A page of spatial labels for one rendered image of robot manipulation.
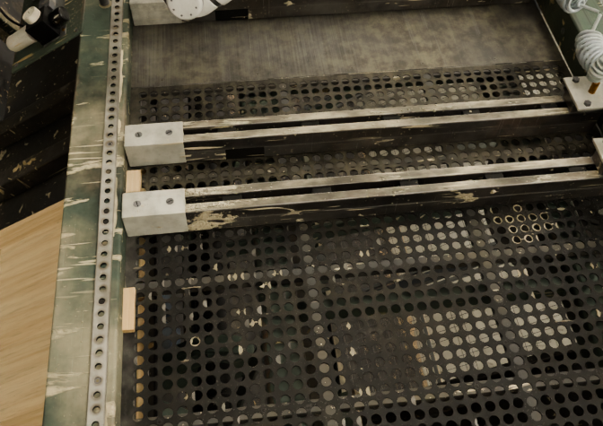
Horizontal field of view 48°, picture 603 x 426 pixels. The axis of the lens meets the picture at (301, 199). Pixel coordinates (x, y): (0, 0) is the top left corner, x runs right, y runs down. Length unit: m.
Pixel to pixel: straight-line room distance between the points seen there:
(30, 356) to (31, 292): 0.18
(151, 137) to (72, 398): 0.57
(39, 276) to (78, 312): 0.53
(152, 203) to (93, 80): 0.41
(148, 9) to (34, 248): 0.69
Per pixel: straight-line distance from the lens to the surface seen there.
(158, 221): 1.40
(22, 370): 1.75
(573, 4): 1.81
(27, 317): 1.81
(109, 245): 1.38
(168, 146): 1.50
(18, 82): 2.51
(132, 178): 1.51
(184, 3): 1.54
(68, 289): 1.36
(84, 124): 1.59
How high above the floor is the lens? 1.69
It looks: 20 degrees down
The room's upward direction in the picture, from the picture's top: 67 degrees clockwise
